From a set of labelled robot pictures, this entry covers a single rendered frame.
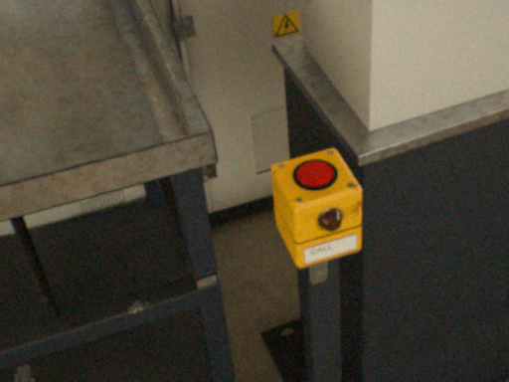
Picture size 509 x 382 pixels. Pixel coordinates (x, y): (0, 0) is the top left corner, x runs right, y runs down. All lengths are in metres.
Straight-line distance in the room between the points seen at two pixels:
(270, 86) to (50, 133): 0.87
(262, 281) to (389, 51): 0.98
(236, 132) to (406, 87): 0.82
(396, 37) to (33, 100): 0.50
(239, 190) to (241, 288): 0.25
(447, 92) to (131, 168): 0.47
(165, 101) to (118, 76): 0.10
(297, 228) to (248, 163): 1.13
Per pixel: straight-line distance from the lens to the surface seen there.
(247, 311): 1.94
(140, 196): 2.01
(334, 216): 0.89
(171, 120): 1.09
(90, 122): 1.12
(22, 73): 1.25
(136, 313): 1.30
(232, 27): 1.79
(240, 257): 2.05
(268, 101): 1.92
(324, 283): 1.01
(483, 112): 1.24
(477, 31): 1.20
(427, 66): 1.18
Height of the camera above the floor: 1.50
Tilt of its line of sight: 43 degrees down
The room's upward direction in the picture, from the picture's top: 6 degrees counter-clockwise
